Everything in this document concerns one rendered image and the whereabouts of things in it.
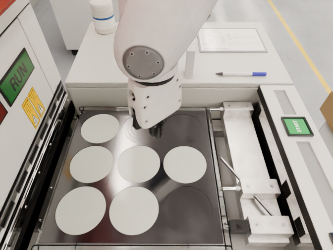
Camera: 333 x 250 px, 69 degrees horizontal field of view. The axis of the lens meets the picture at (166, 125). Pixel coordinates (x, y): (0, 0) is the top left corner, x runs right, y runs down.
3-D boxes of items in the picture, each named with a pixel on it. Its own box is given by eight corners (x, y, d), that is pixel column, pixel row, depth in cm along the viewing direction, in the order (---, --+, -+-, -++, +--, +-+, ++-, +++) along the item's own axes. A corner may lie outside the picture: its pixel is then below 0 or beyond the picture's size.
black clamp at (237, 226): (228, 234, 47) (231, 229, 46) (226, 222, 49) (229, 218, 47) (246, 234, 47) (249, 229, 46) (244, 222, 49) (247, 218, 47)
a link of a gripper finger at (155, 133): (147, 126, 47) (149, 146, 52) (160, 118, 48) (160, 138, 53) (137, 117, 48) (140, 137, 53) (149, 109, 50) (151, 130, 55)
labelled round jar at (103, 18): (93, 34, 82) (86, 5, 75) (97, 24, 86) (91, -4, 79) (114, 34, 82) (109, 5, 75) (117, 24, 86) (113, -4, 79)
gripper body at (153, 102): (142, 90, 36) (146, 136, 45) (190, 63, 41) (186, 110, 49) (114, 67, 40) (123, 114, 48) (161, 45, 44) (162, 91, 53)
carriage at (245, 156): (245, 246, 49) (249, 242, 47) (219, 115, 73) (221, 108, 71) (284, 246, 49) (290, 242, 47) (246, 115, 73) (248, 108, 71)
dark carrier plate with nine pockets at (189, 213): (39, 243, 45) (38, 242, 45) (82, 111, 68) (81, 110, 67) (223, 244, 45) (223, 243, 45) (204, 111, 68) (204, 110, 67)
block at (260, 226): (248, 238, 47) (251, 233, 45) (244, 220, 50) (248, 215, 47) (288, 238, 47) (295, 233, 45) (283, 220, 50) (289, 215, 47)
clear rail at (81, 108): (79, 112, 68) (77, 108, 67) (80, 108, 69) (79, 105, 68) (210, 112, 68) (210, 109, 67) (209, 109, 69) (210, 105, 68)
